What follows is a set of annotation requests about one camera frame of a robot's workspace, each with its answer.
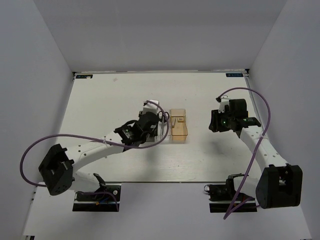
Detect small tan eraser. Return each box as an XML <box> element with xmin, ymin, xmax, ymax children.
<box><xmin>177</xmin><ymin>117</ymin><xmax>185</xmax><ymax>123</ymax></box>

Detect black handled scissors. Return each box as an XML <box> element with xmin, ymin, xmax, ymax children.
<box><xmin>157</xmin><ymin>111</ymin><xmax>170</xmax><ymax>137</ymax></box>

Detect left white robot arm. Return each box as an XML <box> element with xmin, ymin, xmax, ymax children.
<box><xmin>38</xmin><ymin>111</ymin><xmax>159</xmax><ymax>200</ymax></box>

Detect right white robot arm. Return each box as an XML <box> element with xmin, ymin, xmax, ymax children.
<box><xmin>209</xmin><ymin>98</ymin><xmax>303</xmax><ymax>209</ymax></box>

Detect smoky grey plastic bin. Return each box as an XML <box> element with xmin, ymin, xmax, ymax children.
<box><xmin>138</xmin><ymin>110</ymin><xmax>158</xmax><ymax>143</ymax></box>

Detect clear plastic bin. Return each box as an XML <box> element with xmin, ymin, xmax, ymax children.
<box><xmin>154</xmin><ymin>110</ymin><xmax>171</xmax><ymax>145</ymax></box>

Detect amber plastic bin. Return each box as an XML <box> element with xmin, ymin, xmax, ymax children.
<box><xmin>169</xmin><ymin>108</ymin><xmax>188</xmax><ymax>144</ymax></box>

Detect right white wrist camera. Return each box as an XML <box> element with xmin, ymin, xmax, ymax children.
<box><xmin>216</xmin><ymin>95</ymin><xmax>230</xmax><ymax>114</ymax></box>

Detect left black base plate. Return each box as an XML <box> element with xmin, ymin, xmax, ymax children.
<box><xmin>72</xmin><ymin>183</ymin><xmax>122</xmax><ymax>213</ymax></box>

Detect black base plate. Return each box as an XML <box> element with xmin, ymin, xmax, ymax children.
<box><xmin>203</xmin><ymin>183</ymin><xmax>258</xmax><ymax>214</ymax></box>
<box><xmin>72</xmin><ymin>183</ymin><xmax>122</xmax><ymax>213</ymax></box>

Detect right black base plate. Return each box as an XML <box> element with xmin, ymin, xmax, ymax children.
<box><xmin>203</xmin><ymin>183</ymin><xmax>258</xmax><ymax>214</ymax></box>

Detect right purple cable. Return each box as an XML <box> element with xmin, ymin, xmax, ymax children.
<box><xmin>214</xmin><ymin>87</ymin><xmax>272</xmax><ymax>220</ymax></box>

